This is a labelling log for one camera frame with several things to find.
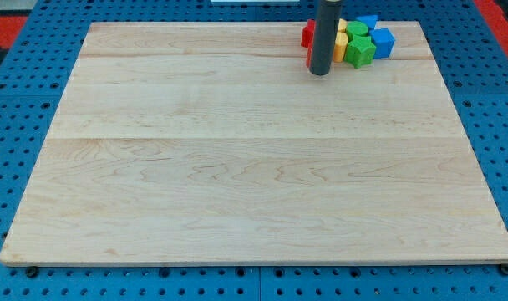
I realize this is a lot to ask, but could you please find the red circle block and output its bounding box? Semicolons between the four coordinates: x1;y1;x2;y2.
306;42;312;68

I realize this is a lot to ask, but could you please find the light wooden board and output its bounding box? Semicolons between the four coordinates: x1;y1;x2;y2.
0;21;508;267

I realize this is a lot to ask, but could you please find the red block upper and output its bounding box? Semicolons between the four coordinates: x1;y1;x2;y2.
301;19;316;48

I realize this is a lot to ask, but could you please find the yellow block lower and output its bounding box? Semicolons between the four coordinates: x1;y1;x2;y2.
333;32;348;63

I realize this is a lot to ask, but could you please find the yellow block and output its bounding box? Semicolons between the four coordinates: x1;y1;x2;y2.
338;18;348;33
333;32;348;63

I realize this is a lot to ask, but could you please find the green star block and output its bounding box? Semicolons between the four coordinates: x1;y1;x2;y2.
344;36;376;69

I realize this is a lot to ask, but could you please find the yellow block upper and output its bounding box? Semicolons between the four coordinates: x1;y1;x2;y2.
338;18;348;33

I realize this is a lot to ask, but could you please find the dark cylindrical robot pusher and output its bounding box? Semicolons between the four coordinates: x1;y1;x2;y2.
309;0;343;76

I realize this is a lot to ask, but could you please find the green cylinder block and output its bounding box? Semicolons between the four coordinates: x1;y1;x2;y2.
346;21;369;41

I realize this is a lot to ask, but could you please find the blue cube block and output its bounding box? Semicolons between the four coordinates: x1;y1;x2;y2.
369;28;395;59

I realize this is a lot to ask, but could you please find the blue triangle block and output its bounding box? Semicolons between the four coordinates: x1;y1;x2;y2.
356;14;378;29

